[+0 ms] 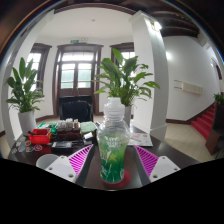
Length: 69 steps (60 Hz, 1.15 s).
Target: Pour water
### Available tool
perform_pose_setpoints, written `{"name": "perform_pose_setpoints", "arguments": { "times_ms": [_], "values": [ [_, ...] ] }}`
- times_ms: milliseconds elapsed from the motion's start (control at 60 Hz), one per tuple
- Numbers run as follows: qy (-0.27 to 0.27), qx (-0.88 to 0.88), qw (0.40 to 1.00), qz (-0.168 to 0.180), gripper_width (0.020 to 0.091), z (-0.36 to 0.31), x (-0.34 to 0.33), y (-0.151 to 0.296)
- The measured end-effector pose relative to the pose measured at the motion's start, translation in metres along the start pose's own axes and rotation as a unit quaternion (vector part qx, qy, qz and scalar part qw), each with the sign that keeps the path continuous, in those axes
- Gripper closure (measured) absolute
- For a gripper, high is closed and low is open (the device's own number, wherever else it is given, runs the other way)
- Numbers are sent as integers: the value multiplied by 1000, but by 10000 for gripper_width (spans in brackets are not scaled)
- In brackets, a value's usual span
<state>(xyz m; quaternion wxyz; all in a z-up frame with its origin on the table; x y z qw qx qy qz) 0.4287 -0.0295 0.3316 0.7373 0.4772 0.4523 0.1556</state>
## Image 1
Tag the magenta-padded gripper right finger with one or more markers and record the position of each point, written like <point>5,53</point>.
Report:
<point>163,167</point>

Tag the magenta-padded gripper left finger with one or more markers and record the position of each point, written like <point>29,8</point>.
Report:
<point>61,166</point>

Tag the clear bottle with green label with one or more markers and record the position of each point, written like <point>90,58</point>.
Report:
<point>113,150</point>

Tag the white mug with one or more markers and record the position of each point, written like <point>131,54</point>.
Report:
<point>45,160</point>

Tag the black flat device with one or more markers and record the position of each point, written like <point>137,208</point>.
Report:
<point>61,145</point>

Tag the magazine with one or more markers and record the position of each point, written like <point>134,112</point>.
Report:
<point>141,140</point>

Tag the red plastic box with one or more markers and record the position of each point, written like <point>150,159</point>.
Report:
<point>40,137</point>

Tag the flat round red coaster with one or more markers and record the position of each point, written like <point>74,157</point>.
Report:
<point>126,180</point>

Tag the tray of small cups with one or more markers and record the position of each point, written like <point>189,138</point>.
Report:
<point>68,128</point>

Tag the green box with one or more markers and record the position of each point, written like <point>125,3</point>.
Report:
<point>46,126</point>

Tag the green book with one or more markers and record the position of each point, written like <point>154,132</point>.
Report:
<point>88,127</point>

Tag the red carpeted staircase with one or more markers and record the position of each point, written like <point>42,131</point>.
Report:
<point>201,121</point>

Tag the black chair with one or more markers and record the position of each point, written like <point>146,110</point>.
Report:
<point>76,108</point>

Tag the leafy plant in white pot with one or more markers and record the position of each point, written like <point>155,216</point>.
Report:
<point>125,78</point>
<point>23,90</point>

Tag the small green plant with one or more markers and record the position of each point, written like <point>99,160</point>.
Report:
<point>219,98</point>

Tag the dark wooden glazed door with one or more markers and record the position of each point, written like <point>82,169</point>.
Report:
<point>75,75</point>

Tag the dark framed window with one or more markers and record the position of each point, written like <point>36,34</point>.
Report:
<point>35,60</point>
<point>125,50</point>

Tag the green exit sign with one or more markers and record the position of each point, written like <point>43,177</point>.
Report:
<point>74,41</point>

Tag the dark wooden stair post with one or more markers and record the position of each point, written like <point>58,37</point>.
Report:
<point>216,133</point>

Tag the white wall heater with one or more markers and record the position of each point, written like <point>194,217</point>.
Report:
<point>190,87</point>

